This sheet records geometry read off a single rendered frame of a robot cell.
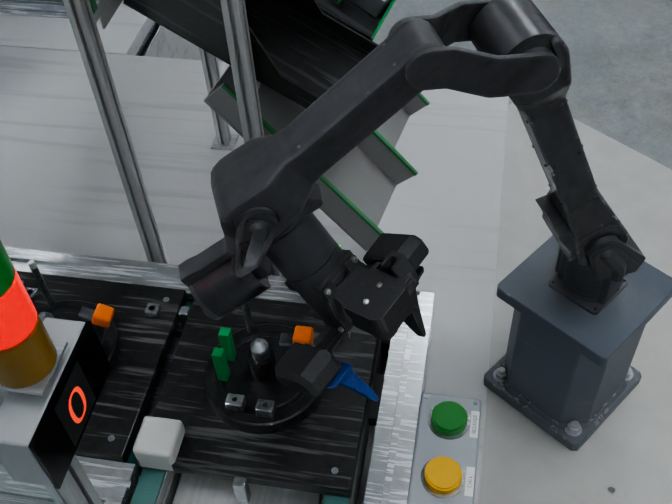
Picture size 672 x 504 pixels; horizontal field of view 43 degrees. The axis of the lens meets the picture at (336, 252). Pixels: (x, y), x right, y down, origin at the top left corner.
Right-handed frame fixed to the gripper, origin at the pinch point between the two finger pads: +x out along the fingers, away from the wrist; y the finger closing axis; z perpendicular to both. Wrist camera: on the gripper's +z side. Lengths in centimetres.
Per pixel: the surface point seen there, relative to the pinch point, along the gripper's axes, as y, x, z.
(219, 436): -14.3, 3.3, -18.6
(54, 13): 38, -34, -111
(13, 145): 8, -24, -88
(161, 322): -6.9, -4.8, -33.3
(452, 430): 1.2, 16.7, -2.8
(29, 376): -23.6, -23.8, -1.0
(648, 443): 17.3, 38.0, 4.1
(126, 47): 39, -23, -95
